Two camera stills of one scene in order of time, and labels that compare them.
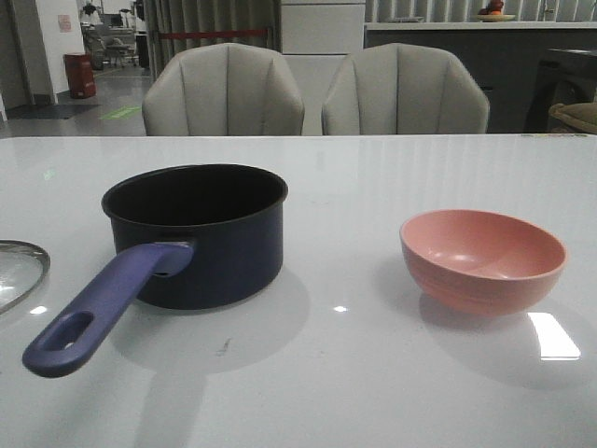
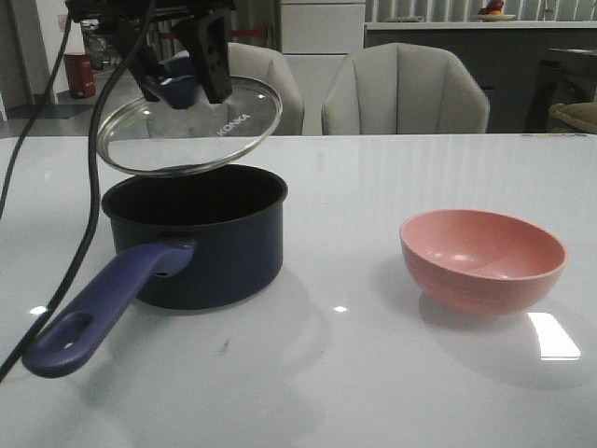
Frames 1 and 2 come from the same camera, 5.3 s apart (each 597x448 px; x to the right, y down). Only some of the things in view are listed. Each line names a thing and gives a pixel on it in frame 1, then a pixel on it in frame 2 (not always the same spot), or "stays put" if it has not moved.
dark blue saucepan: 195,237 stays put
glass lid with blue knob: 23,267 to 182,132
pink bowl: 480,262 stays put
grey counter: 506,56 stays put
